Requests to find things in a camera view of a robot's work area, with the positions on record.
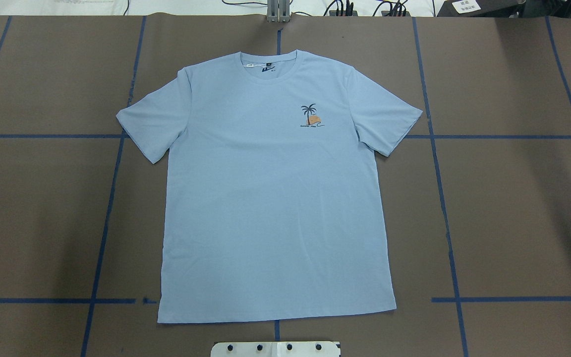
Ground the light blue t-shirt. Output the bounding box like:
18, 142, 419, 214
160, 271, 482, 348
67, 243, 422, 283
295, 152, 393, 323
117, 50, 422, 324

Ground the white camera mast pedestal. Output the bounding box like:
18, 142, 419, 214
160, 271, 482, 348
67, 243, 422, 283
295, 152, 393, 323
210, 341, 342, 357

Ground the aluminium frame post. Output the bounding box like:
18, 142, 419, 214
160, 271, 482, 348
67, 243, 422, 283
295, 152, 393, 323
266, 0, 291, 23

